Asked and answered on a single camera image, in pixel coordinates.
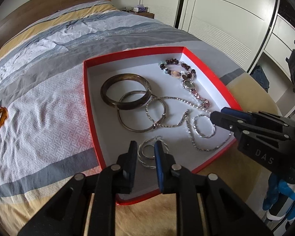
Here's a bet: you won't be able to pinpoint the silver hoop bracelet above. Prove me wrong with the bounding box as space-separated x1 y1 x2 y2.
145 97 167 128

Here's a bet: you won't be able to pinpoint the dark olive bangle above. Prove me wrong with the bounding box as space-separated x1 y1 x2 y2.
100 73 153 111

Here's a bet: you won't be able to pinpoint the small silver ring pair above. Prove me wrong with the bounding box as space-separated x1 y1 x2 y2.
137 135 171 170

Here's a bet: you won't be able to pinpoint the wooden nightstand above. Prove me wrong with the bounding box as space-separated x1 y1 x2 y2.
128 11 154 19

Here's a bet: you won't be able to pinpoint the blue gloved hand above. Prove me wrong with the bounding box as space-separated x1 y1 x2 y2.
262 173 295 224

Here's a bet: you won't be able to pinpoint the striped bed quilt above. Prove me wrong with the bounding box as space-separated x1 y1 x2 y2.
0 0 279 235

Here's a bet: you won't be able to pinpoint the thin silver bangle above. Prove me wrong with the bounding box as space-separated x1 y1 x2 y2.
117 94 167 133

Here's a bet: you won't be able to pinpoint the tissue box on nightstand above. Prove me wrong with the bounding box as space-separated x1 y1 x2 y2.
133 4 148 13

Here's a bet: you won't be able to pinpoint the red shallow box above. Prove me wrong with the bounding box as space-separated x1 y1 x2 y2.
84 46 240 205

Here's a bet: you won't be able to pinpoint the white sliding wardrobe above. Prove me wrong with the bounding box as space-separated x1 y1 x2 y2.
139 0 295 118

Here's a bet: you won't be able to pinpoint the long silver chain necklace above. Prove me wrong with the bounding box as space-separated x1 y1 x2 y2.
147 96 233 152

